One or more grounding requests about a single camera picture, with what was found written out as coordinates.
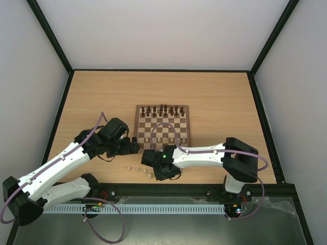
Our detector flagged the controller circuit board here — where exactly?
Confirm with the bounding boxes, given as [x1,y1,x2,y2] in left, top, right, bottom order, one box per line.
[230,202,249,214]
[82,202,105,212]

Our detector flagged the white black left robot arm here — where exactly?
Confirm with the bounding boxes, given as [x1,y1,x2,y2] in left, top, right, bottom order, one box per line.
[3,118,140,226]

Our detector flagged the wooden chess board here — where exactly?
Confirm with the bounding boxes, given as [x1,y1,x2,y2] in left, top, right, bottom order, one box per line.
[134,104,191,152]

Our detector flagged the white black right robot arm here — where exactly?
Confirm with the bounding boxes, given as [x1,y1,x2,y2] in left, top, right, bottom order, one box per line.
[141,137,259,200]

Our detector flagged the white slotted cable duct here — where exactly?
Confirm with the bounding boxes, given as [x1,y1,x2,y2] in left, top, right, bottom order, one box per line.
[44,204,225,215]

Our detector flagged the black front mounting rail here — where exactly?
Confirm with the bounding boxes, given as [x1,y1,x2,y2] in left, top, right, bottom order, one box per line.
[87,183,299,204]

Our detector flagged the left controller circuit board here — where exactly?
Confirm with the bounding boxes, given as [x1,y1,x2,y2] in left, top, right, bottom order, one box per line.
[82,202,105,212]

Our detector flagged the right controller circuit board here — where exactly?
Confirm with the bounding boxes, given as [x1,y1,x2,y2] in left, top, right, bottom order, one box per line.
[230,202,249,214]

